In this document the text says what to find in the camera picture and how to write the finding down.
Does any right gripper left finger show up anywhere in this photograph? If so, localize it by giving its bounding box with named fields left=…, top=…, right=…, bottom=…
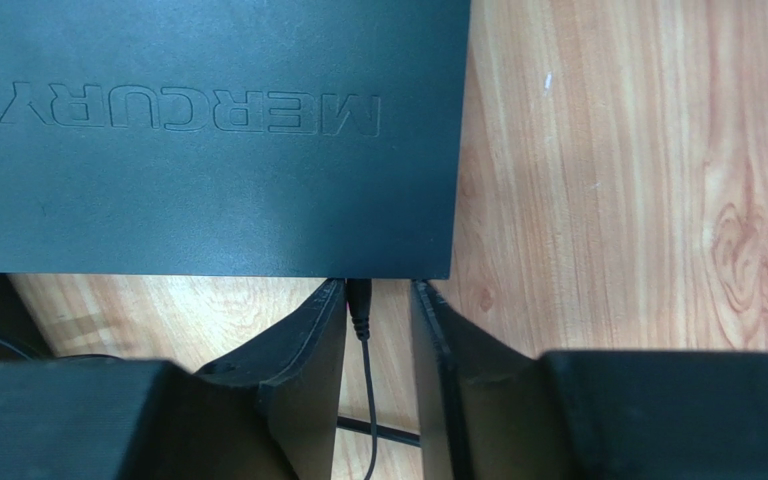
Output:
left=0, top=278, right=346, bottom=479

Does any black network switch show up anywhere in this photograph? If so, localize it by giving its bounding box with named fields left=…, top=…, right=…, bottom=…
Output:
left=0, top=1, right=471, bottom=279

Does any thin black power cord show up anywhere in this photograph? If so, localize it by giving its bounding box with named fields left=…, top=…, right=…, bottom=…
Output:
left=335, top=278, right=421, bottom=480

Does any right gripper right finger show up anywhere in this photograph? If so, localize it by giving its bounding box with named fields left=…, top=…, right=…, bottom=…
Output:
left=410, top=281, right=768, bottom=479

